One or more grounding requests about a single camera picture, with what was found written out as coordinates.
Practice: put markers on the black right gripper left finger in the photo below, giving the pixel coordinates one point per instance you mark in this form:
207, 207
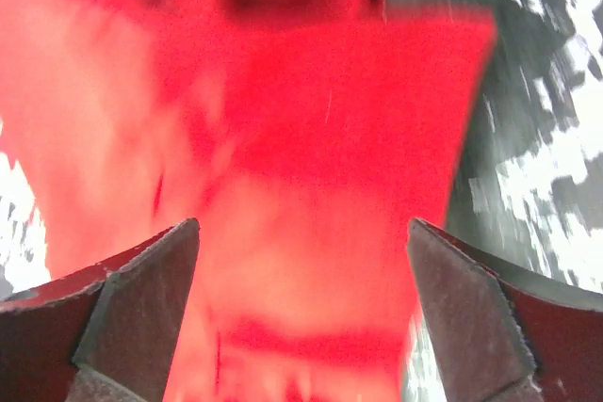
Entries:
106, 332

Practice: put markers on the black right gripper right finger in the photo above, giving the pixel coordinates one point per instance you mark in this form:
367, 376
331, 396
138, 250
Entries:
501, 332

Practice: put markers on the red t-shirt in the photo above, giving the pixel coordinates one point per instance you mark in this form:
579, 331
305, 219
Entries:
302, 135

